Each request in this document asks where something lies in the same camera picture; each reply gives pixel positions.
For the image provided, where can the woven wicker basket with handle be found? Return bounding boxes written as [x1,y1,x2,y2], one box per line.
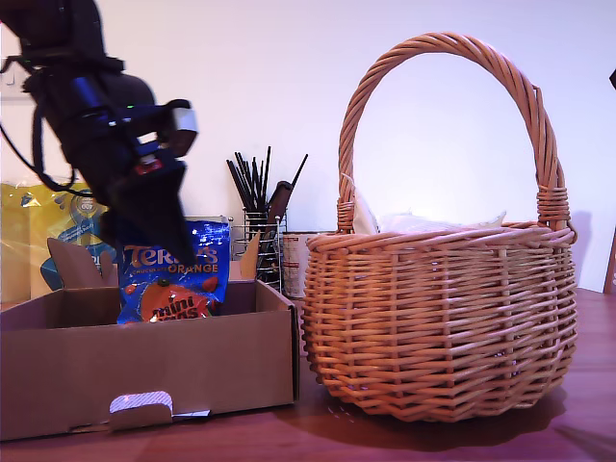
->
[300,32,578,424]

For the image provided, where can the chrome wire cutlery rack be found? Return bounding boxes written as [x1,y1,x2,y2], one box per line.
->
[230,207,290,294]

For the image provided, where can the tin can with white label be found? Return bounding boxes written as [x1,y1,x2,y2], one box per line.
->
[281,231,309,298]

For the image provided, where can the wooden chair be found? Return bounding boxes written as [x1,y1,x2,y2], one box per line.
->
[602,230,616,295]

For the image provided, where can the brown cardboard box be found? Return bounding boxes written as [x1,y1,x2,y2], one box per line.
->
[0,235,302,443]

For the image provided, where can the knife with brown handle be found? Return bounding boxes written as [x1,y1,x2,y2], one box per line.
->
[262,180,294,237]

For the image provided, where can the yellow kitchen towel pack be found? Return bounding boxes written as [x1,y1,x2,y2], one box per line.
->
[0,181,121,305]

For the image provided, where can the black chopstick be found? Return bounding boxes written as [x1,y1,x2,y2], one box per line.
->
[261,145,272,213]
[225,160,251,213]
[234,152,259,213]
[286,153,309,196]
[250,157,264,213]

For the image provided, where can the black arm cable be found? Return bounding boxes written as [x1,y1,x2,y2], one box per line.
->
[31,103,81,190]

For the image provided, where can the blue Terry's orange egg bag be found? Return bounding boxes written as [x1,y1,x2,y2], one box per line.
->
[116,215,233,326]

